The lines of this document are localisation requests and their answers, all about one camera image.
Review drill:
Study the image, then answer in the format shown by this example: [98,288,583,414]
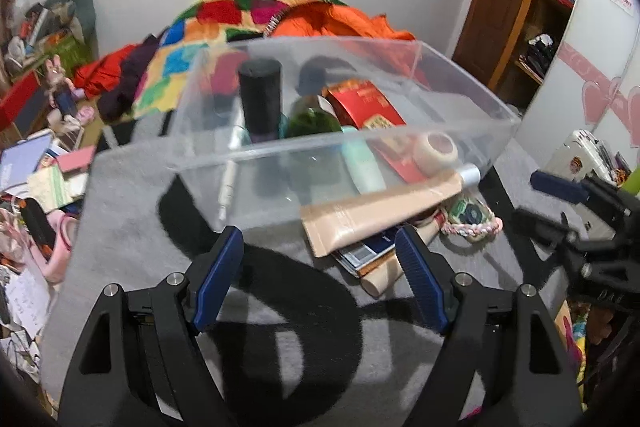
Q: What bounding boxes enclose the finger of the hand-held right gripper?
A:
[530,170,640,221]
[512,207,602,259]

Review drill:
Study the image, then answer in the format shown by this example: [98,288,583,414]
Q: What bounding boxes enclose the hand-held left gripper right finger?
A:
[395,224,584,427]

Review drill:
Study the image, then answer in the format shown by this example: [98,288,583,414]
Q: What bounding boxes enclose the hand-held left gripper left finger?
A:
[57,226,246,427]

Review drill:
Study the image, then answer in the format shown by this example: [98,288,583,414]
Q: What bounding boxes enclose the beige cosmetic stick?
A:
[361,212,447,299]

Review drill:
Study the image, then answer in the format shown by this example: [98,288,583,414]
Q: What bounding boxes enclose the cosmetic palette box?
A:
[332,232,401,279]

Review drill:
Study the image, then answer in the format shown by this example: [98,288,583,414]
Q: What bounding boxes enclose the pink braided bracelet pouch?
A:
[440,196,503,243]

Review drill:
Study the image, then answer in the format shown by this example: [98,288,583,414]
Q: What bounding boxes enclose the beige cosmetic tube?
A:
[300,163,482,259]

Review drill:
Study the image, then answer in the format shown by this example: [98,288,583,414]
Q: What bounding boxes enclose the white spray pen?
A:
[217,159,238,223]

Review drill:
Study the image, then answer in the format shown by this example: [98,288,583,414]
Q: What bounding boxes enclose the clear plastic storage bin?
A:
[167,36,522,228]

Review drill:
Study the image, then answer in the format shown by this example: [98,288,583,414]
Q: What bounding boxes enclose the pale green tube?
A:
[341,139,388,194]

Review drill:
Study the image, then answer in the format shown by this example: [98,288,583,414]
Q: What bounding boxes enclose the white bandage roll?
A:
[412,132,459,172]

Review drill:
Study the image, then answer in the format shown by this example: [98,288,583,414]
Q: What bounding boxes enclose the green glass bottle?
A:
[282,94,346,178]

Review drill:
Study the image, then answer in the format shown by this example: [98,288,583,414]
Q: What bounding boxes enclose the red paper packet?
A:
[322,79,426,185]

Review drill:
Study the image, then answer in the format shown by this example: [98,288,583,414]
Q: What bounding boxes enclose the black and purple cosmetic bottle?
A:
[237,58,283,144]

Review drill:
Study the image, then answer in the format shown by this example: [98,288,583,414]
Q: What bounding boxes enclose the lime green object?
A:
[620,164,640,195]

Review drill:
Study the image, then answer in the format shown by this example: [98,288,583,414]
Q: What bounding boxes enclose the grey blanket with black pattern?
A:
[40,107,586,427]

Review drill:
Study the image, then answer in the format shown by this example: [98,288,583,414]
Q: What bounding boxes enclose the white wardrobe door pink hearts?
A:
[510,0,640,178]

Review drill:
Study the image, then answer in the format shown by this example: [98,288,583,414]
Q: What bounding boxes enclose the pink plastic device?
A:
[42,212,81,280]

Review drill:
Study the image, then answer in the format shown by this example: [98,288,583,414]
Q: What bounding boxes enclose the wooden wardrobe shelf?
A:
[515,0,588,118]

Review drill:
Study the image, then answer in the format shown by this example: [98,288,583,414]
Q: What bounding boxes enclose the pink flat box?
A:
[55,145,97,172]

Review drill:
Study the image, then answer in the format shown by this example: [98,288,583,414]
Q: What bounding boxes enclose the green and white papers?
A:
[27,167,88,212]

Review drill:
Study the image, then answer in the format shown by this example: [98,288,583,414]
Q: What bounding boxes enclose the black oblong case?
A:
[21,197,56,258]

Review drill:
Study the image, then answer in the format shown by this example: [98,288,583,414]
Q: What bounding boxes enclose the white handwritten note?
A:
[5,274,51,338]

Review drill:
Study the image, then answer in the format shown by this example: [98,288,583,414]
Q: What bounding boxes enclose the dark purple garment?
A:
[97,34,166,124]

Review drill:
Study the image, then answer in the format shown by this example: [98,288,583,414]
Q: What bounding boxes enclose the white notebook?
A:
[0,134,53,192]

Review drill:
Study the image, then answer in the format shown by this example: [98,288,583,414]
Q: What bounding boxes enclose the red garment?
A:
[75,44,138,98]

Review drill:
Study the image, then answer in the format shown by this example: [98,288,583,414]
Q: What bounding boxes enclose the pink rabbit toy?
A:
[45,54,81,122]

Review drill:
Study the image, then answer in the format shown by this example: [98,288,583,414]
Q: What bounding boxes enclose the colourful checked blanket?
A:
[132,0,351,118]

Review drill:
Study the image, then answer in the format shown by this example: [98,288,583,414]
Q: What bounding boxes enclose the red box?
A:
[0,72,41,130]

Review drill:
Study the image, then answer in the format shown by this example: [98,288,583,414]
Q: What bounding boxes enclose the orange puffer jacket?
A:
[270,0,418,58]

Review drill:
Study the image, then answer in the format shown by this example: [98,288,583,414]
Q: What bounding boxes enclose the green cardboard box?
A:
[30,32,93,68]

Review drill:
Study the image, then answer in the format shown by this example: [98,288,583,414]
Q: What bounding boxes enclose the grey neck pillow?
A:
[42,0,97,52]

